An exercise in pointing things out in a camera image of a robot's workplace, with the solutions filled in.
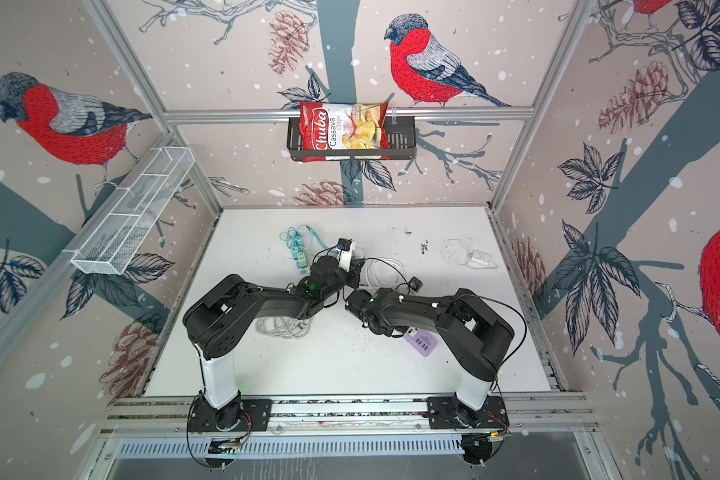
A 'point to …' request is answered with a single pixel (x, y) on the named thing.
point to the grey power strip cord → (283, 326)
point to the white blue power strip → (299, 257)
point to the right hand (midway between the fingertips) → (397, 313)
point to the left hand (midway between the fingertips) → (364, 261)
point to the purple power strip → (424, 342)
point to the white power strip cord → (385, 272)
